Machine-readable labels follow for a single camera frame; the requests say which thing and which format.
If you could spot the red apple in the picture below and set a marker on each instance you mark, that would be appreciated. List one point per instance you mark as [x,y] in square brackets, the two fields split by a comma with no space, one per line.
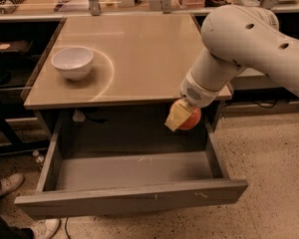
[193,120]

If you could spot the grey cabinet with tan top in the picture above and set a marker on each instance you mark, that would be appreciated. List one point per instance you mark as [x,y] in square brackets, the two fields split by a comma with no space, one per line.
[138,59]

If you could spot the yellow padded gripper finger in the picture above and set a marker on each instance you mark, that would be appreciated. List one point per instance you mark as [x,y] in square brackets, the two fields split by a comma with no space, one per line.
[179,112]

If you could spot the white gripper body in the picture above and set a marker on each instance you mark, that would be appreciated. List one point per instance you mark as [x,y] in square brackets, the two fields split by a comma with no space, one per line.
[198,94]

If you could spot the white ceramic bowl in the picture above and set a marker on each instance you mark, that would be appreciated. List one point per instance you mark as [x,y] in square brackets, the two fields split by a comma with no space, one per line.
[73,63]

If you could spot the white shoe lower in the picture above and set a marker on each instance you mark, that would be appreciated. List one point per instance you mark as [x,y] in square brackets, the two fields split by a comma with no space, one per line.
[45,229]

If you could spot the grey open top drawer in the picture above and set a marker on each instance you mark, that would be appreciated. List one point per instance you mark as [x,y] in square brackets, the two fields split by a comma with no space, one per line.
[118,168]

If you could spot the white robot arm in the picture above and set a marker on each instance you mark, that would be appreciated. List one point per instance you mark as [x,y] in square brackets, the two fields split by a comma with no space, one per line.
[235,38]

